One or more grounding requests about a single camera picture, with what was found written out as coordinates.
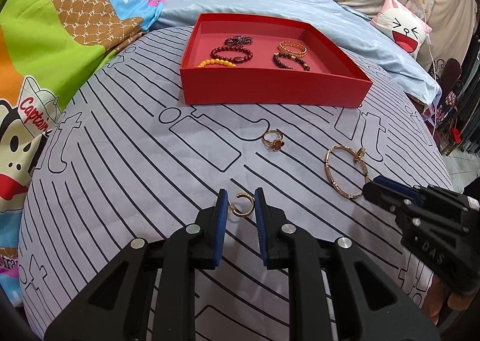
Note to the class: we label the thin gold bangle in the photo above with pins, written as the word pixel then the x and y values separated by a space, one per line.
pixel 359 155

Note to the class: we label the red cardboard box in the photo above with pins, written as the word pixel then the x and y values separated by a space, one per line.
pixel 270 89

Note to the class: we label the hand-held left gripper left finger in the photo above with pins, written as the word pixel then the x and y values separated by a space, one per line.
pixel 221 228

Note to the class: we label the beige cloth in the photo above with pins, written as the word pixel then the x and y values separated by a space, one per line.
pixel 450 7

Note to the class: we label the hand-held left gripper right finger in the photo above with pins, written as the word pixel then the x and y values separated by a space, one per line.
pixel 261 228

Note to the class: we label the cartoon monkey printed blanket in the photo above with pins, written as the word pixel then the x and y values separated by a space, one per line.
pixel 56 44

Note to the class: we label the white cartoon face pillow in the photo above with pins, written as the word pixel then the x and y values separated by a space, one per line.
pixel 403 29

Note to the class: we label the grey striped bed sheet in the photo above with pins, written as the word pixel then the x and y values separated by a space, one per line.
pixel 131 176

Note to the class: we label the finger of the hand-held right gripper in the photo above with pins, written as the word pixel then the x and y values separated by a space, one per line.
pixel 397 185
pixel 378 195

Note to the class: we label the dark metal chair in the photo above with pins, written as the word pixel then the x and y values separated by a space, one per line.
pixel 452 71

